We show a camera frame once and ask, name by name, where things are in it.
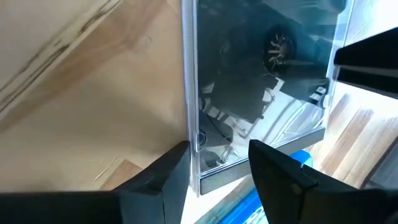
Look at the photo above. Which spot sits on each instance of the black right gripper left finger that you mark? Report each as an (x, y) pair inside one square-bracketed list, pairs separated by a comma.
[(140, 205)]

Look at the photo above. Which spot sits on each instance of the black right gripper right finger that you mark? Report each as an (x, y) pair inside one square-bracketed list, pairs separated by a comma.
[(295, 202)]

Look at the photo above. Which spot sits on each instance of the blue jewel case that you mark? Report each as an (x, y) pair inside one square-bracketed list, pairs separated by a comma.
[(245, 202)]

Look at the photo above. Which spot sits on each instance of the clear jewel case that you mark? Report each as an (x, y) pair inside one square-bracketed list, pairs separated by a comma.
[(242, 77)]

